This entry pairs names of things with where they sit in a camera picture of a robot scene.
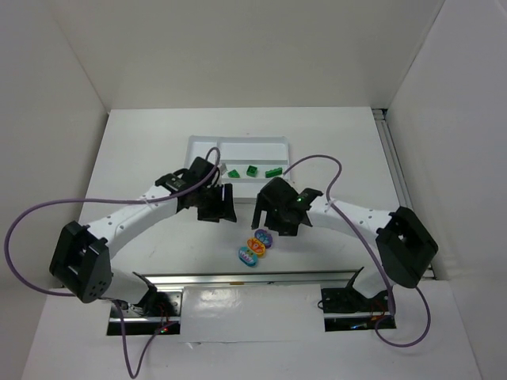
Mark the purple flower lego piece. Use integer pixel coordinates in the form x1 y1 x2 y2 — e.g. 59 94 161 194
254 229 273 249

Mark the green square lego brick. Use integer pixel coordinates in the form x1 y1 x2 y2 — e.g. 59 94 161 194
246 165 258 177

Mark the aluminium table edge rail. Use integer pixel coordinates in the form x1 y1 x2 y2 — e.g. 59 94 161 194
146 271 355 287

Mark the green sloped lego brick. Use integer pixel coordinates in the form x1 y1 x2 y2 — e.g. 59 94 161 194
227 169 241 178

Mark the teal frog lego piece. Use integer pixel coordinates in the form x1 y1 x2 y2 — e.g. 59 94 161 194
238 246 258 268

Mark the white divided plastic tray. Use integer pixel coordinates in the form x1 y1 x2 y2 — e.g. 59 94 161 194
185 135 291 203

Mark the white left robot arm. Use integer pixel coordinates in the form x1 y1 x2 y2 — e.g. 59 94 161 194
49 157 237 315

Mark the yellow butterfly lego piece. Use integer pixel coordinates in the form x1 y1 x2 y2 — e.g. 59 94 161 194
247 237 266 257

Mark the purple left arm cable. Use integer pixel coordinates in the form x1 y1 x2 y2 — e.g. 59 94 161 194
3 146 221 379

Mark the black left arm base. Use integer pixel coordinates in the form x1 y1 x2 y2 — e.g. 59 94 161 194
106 287 183 336

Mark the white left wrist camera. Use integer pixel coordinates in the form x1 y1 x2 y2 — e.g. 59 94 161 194
219 163 229 177

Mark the aluminium right side rail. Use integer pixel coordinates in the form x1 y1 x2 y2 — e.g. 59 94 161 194
372 109 438 288

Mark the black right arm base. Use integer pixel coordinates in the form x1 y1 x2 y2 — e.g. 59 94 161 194
317 287 396 333

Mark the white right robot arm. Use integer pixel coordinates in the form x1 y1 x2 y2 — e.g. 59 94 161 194
251 177 438 298

